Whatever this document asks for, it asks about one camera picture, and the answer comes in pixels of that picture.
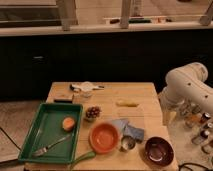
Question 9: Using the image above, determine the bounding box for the yellow banana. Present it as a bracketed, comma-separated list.
[116, 100, 139, 107]

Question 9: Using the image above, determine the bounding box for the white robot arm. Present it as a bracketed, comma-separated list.
[159, 62, 213, 115]

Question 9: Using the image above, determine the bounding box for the red bowl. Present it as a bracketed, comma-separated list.
[89, 122, 119, 154]

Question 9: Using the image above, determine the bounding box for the dark purple bowl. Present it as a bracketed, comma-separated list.
[145, 137, 174, 167]

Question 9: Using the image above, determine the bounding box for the white citrus squeezer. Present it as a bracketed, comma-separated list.
[70, 81, 104, 92]

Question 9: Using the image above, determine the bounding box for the bunch of dark grapes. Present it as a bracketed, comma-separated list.
[85, 106, 101, 121]

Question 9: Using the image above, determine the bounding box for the dark wooden block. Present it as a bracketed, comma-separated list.
[53, 95, 73, 103]

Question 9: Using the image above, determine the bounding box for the orange fruit half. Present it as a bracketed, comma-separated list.
[62, 117, 75, 131]

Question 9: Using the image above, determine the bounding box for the blue grey cloth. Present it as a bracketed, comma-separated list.
[110, 118, 144, 143]

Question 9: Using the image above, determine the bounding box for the small metal cup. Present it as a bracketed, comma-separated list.
[120, 136, 136, 152]

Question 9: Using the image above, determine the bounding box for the green plastic tray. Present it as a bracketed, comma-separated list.
[18, 103, 83, 164]

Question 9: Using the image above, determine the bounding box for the metal fork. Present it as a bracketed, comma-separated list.
[32, 134, 71, 157]

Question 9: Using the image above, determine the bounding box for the spice jar rack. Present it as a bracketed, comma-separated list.
[185, 109, 213, 154]

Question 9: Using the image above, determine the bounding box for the green spatula handle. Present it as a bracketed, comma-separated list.
[70, 151, 96, 171]

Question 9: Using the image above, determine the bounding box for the black cable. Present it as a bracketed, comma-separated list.
[178, 162, 213, 171]

